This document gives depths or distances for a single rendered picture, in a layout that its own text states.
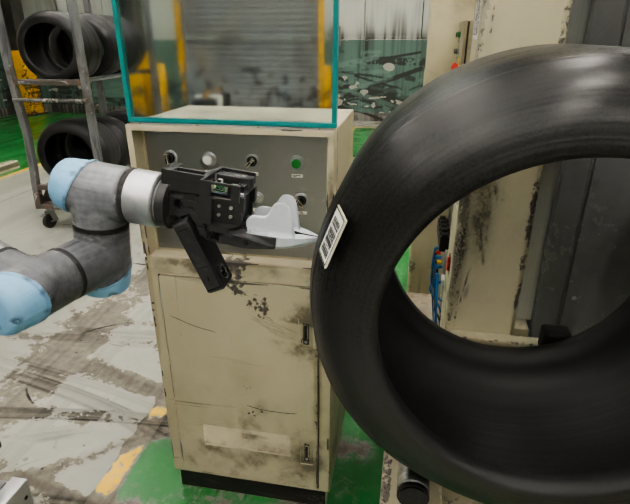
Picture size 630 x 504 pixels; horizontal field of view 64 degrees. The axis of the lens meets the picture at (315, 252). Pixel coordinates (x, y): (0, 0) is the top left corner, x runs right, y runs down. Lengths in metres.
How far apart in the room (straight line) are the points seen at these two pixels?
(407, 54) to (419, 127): 9.20
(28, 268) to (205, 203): 0.22
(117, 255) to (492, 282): 0.65
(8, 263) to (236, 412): 1.12
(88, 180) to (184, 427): 1.23
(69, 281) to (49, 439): 1.72
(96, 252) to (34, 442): 1.72
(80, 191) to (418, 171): 0.44
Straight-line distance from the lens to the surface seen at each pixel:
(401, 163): 0.52
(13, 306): 0.67
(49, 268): 0.71
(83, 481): 2.17
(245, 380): 1.62
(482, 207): 0.94
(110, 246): 0.76
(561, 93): 0.52
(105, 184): 0.72
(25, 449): 2.39
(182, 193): 0.69
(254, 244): 0.65
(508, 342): 1.04
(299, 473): 1.82
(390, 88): 9.77
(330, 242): 0.55
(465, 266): 0.98
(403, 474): 0.78
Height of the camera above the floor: 1.48
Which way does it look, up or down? 23 degrees down
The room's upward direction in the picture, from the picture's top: straight up
